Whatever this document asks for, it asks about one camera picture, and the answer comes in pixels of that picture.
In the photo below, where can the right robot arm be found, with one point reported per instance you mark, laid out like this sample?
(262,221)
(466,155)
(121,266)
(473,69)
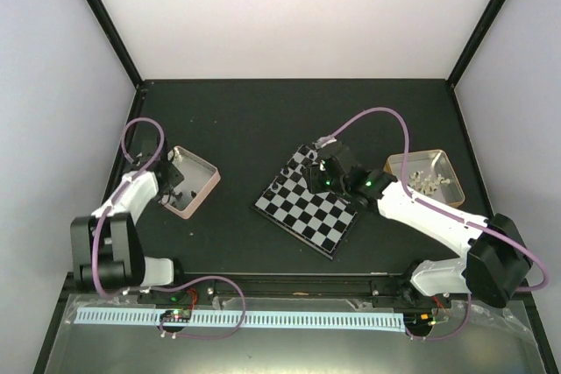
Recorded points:
(489,264)

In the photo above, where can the black chess pieces pile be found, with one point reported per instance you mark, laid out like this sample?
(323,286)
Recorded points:
(178,199)

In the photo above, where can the small circuit board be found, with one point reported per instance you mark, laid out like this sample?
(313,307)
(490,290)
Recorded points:
(176,315)

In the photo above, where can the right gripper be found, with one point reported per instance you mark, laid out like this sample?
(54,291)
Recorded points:
(314,183)

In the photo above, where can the right black frame post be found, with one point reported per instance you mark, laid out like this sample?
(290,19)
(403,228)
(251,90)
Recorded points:
(484,24)

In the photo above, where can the light blue slotted cable duct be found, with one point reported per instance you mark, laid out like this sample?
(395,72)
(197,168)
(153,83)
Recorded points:
(250,319)

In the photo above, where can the left black frame post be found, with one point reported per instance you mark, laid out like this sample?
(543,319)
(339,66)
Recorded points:
(111,33)

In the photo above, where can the black aluminium rail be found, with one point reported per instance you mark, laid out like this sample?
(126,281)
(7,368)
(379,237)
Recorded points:
(391,290)

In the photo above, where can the black and white chessboard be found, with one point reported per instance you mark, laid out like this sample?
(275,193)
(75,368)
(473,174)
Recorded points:
(321,221)

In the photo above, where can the white chess pieces pile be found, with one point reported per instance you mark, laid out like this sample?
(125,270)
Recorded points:
(427,184)

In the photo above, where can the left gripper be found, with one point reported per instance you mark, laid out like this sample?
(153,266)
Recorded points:
(176,178)

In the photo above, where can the orange metal tin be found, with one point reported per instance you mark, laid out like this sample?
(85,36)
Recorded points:
(430,161)

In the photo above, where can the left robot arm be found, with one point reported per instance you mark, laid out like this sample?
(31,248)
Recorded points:
(106,250)

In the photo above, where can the black frame post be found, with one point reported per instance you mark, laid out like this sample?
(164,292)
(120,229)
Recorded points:
(484,24)
(111,33)

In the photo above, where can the black knight chess piece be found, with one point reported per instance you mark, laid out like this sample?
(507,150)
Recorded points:
(269,195)

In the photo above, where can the pink metal tin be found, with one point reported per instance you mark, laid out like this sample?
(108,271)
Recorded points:
(199,176)

